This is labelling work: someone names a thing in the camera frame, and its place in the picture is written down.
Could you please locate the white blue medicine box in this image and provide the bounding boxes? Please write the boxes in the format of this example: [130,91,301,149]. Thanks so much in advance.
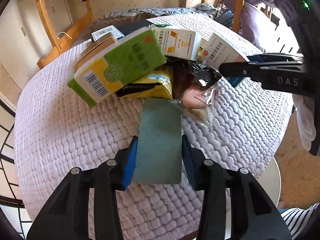
[199,31,251,88]

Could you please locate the teal green card box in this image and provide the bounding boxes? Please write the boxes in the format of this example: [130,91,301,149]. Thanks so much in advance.
[134,98,182,185]

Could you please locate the white round trash bin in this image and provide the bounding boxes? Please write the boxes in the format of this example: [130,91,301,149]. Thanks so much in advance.
[225,158,289,239]

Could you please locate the purple pillow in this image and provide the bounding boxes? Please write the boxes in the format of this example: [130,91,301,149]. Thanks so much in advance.
[220,0,281,53]

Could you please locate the striped shirt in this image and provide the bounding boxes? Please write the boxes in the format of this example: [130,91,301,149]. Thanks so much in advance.
[279,203,319,240]

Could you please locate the shoji sliding door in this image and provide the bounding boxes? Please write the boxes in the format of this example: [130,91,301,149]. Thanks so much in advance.
[1,101,32,239]

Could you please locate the clear wrapped bun packet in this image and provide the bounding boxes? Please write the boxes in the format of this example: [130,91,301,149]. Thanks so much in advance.
[169,85,221,127]

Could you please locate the black foil wrapper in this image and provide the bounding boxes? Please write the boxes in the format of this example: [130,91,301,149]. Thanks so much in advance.
[167,58,222,99]

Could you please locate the white orange medicine box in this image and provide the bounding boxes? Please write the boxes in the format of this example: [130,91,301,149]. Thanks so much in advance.
[152,27,202,61]

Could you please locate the blue grey duvet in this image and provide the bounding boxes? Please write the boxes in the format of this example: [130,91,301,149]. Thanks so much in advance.
[103,2,234,28]

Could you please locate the pink quilted bed cover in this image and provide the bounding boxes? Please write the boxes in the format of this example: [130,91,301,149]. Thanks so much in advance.
[13,12,295,240]

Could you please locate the yellow black snack bag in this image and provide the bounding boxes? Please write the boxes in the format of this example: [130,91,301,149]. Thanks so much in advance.
[116,65,173,99]

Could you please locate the green yellow medicine box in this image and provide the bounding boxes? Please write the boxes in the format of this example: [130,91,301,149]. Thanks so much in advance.
[68,27,166,107]

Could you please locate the dark blue notebook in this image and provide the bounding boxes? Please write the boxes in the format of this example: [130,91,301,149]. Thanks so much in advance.
[117,20,152,36]

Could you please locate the brown blanket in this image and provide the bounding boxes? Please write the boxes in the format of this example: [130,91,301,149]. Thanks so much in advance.
[85,12,156,33]

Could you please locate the brown cardboard box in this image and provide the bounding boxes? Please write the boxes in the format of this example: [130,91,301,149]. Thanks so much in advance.
[74,25,124,70]

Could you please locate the wooden bunk bed frame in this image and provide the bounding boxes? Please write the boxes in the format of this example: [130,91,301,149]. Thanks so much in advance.
[31,0,246,69]

